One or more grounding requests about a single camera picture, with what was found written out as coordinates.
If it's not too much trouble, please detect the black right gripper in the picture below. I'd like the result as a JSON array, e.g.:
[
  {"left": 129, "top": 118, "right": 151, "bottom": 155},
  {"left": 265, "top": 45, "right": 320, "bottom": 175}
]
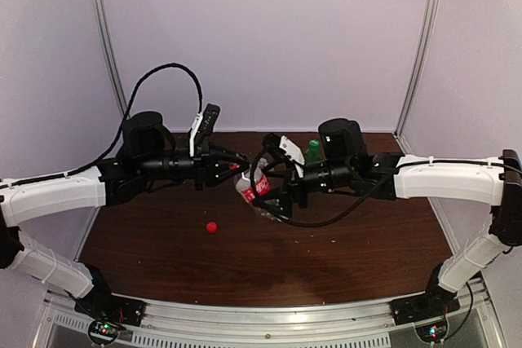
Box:
[{"left": 252, "top": 157, "right": 355, "bottom": 218}]

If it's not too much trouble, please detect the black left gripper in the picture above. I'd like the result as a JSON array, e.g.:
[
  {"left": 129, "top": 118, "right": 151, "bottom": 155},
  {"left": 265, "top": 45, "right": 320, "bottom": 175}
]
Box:
[{"left": 137, "top": 139, "right": 249, "bottom": 191}]

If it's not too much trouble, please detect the clear bottle red label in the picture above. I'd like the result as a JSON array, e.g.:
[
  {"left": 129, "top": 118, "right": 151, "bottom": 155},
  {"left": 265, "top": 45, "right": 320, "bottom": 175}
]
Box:
[{"left": 236, "top": 156, "right": 286, "bottom": 221}]

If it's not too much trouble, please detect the green plastic bottle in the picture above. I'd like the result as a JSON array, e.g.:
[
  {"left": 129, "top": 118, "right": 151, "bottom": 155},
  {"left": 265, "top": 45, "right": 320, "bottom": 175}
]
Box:
[{"left": 304, "top": 143, "right": 323, "bottom": 164}]

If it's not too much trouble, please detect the green bottle cap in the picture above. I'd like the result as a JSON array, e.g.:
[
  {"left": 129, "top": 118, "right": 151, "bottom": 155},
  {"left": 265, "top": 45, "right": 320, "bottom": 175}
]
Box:
[{"left": 308, "top": 140, "right": 320, "bottom": 150}]

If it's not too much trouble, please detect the red bottle cap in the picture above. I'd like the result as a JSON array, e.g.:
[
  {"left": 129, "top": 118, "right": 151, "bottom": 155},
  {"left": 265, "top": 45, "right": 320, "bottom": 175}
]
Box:
[{"left": 206, "top": 222, "right": 219, "bottom": 234}]

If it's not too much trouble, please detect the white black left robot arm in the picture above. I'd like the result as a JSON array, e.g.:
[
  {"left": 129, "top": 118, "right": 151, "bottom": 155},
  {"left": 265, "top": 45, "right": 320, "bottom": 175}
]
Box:
[{"left": 1, "top": 104, "right": 250, "bottom": 319}]

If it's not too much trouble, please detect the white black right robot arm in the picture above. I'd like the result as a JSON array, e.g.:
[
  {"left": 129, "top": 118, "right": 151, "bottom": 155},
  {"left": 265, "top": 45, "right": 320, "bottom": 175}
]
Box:
[{"left": 253, "top": 118, "right": 521, "bottom": 317}]

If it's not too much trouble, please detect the right black camera cable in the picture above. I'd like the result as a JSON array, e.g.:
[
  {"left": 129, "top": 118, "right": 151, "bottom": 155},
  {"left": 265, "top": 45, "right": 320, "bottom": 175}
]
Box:
[{"left": 249, "top": 148, "right": 376, "bottom": 228}]

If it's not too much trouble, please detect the black camera cable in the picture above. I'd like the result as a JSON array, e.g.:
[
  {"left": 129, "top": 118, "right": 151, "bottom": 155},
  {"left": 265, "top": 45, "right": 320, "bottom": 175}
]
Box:
[
  {"left": 249, "top": 148, "right": 376, "bottom": 228},
  {"left": 0, "top": 63, "right": 204, "bottom": 186}
]

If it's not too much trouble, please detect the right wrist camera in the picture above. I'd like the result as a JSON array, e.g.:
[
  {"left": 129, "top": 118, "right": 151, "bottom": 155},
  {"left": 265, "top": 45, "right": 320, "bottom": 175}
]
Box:
[{"left": 262, "top": 133, "right": 305, "bottom": 178}]

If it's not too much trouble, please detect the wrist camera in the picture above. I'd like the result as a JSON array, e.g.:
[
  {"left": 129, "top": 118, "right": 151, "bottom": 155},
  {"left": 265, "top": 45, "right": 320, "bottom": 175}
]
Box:
[
  {"left": 262, "top": 133, "right": 305, "bottom": 178},
  {"left": 188, "top": 104, "right": 221, "bottom": 157}
]

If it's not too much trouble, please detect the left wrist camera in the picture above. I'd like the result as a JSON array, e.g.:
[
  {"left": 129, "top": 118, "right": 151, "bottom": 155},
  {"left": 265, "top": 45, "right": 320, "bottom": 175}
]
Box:
[{"left": 188, "top": 104, "right": 221, "bottom": 157}]

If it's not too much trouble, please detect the left black camera cable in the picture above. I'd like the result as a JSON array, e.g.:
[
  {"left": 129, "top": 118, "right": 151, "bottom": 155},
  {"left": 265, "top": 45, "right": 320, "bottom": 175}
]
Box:
[{"left": 0, "top": 63, "right": 204, "bottom": 186}]

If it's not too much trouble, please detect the aluminium front rail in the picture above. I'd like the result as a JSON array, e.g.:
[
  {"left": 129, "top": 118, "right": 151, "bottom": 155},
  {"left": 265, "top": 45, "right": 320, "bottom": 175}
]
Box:
[{"left": 40, "top": 278, "right": 497, "bottom": 348}]

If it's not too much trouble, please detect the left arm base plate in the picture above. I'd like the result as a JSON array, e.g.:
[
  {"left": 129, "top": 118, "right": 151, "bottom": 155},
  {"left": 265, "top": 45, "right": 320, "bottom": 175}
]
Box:
[{"left": 72, "top": 294, "right": 145, "bottom": 327}]

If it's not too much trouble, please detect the right aluminium frame post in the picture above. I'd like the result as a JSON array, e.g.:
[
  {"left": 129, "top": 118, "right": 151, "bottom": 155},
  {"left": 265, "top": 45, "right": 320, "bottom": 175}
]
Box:
[{"left": 394, "top": 0, "right": 440, "bottom": 139}]

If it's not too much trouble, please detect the aluminium frame post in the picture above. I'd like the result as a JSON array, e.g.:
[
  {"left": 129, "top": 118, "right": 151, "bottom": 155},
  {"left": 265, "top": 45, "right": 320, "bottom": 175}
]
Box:
[
  {"left": 92, "top": 0, "right": 127, "bottom": 118},
  {"left": 394, "top": 0, "right": 440, "bottom": 139}
]

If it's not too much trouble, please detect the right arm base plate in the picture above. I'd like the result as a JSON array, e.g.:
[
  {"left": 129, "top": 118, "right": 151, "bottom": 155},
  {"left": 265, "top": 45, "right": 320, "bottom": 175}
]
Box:
[{"left": 390, "top": 293, "right": 460, "bottom": 325}]

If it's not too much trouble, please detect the left aluminium frame post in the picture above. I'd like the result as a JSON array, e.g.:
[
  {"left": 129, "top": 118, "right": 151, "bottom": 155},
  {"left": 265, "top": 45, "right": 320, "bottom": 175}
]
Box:
[{"left": 92, "top": 0, "right": 127, "bottom": 118}]

